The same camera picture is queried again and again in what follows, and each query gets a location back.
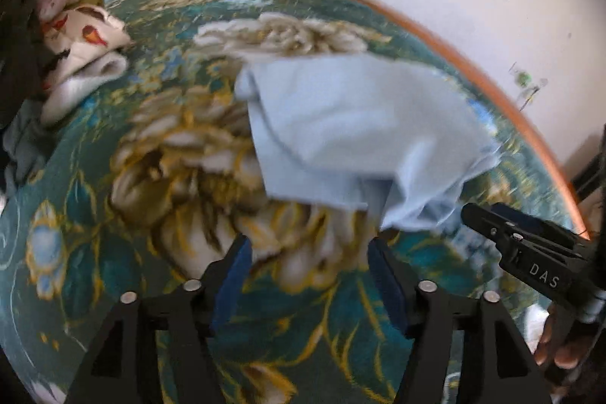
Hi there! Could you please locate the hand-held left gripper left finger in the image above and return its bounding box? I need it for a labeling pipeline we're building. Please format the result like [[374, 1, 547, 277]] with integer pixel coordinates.
[[66, 234, 253, 404]]

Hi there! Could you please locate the dark object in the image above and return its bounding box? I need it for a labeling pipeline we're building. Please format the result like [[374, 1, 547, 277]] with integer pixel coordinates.
[[570, 148, 606, 201]]

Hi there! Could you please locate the person's right hand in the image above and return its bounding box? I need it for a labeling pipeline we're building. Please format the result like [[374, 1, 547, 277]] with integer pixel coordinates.
[[534, 308, 594, 370]]

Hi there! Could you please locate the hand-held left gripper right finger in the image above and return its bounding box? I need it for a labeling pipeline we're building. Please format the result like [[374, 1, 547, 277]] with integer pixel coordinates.
[[367, 237, 552, 404]]

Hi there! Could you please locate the green wall sticker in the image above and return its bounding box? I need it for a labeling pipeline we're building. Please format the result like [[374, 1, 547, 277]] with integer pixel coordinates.
[[509, 62, 550, 111]]

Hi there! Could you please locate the white printed garment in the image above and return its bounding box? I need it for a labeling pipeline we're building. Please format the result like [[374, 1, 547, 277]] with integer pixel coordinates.
[[38, 4, 131, 128]]

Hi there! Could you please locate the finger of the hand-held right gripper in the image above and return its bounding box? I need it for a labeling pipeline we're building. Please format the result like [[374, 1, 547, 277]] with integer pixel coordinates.
[[461, 203, 522, 252], [490, 203, 551, 235]]

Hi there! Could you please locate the light blue shirt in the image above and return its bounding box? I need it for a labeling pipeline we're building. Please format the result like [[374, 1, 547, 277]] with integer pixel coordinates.
[[234, 54, 503, 232]]

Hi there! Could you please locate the teal floral blanket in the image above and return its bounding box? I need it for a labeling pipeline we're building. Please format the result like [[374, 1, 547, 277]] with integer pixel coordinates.
[[0, 0, 588, 404]]

